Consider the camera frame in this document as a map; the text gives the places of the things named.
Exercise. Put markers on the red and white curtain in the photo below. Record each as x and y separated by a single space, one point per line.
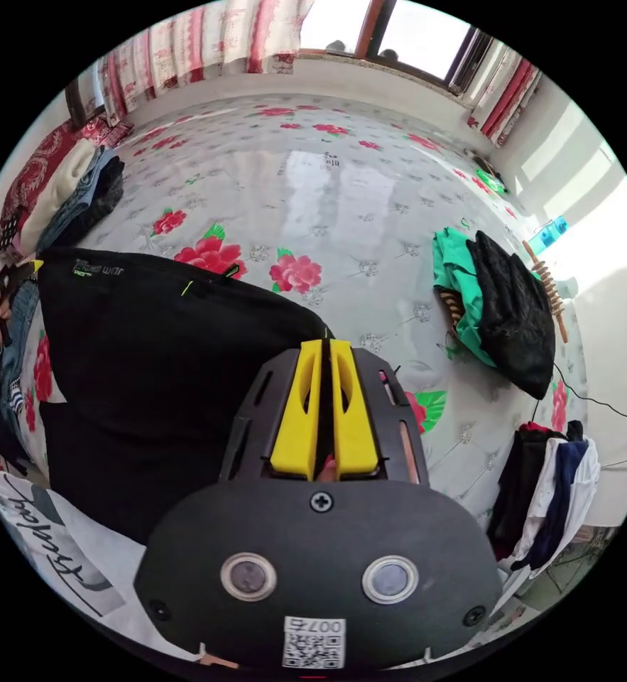
505 98
196 48

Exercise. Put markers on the wooden massage roller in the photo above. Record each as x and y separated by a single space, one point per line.
550 290

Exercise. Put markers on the window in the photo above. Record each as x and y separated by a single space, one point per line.
398 32

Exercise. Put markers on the blue bottle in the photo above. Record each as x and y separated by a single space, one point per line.
553 232

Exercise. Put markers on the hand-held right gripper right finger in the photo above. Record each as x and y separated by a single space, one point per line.
358 426

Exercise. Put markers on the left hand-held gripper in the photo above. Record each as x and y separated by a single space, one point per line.
12 279

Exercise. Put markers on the person's body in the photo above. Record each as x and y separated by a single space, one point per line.
31 533

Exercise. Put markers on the green bag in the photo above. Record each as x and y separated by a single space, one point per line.
490 182

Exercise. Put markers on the red patterned box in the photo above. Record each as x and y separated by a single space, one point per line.
105 132

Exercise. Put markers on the green and black clothes pile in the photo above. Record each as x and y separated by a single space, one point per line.
505 309

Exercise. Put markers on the red patterned quilt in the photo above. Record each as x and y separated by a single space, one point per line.
33 170

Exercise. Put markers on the dark and white clothes heap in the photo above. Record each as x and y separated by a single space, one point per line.
547 490

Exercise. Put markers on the black shorts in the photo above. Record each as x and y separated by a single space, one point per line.
158 373

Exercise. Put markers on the bed with floral sheet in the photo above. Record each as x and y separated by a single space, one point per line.
345 213

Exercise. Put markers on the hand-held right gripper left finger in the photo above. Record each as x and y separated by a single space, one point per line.
292 426

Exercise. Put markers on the pile of clothes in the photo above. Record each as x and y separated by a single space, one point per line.
73 197

